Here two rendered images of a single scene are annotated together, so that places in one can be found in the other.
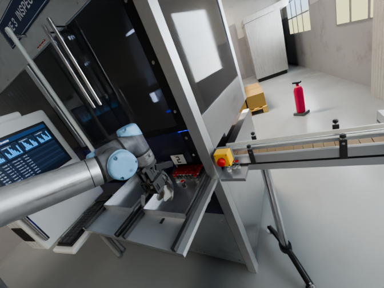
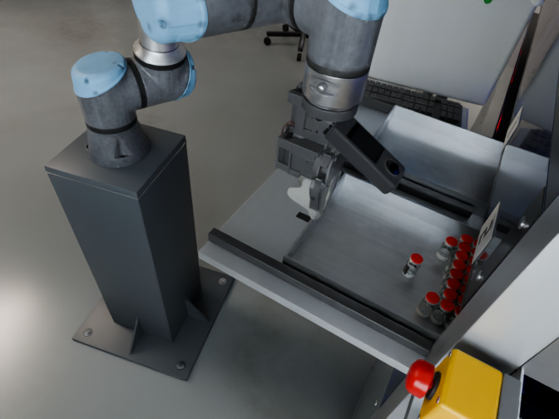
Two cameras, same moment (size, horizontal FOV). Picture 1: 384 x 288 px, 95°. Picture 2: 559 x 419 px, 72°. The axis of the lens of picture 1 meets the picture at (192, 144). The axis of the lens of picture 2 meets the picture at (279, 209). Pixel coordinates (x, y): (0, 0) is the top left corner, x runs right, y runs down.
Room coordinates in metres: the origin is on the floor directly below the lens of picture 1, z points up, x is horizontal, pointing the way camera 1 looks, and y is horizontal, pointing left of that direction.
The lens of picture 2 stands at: (0.50, -0.24, 1.42)
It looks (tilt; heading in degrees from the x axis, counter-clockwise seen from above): 46 degrees down; 80
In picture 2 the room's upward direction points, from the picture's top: 7 degrees clockwise
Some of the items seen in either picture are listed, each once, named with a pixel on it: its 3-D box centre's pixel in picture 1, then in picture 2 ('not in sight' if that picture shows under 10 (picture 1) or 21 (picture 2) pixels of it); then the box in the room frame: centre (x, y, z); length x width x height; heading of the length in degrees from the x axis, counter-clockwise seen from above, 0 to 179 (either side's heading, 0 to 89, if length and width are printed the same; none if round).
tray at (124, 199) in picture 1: (137, 187); (445, 158); (0.99, 0.43, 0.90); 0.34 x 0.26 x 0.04; 145
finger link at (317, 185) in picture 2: (166, 183); (319, 184); (0.62, 0.16, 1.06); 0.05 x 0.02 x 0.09; 55
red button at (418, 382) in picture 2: (221, 162); (424, 380); (0.71, -0.09, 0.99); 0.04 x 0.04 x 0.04; 55
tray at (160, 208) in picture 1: (179, 188); (402, 255); (0.80, 0.15, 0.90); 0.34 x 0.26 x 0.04; 145
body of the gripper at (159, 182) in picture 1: (152, 175); (318, 135); (0.61, 0.19, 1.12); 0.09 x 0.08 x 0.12; 145
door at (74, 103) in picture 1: (78, 100); not in sight; (1.19, 0.53, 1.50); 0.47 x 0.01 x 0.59; 55
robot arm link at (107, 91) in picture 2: not in sight; (106, 88); (0.22, 0.59, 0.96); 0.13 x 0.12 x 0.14; 32
